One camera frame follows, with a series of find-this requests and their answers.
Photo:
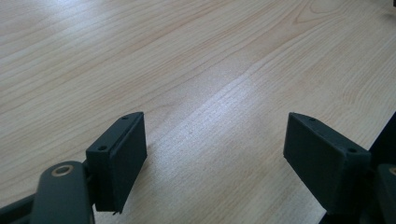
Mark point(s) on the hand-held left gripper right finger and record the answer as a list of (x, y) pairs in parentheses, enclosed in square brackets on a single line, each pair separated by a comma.
[(323, 161)]

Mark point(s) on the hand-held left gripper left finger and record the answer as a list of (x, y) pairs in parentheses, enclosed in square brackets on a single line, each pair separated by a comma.
[(120, 161)]

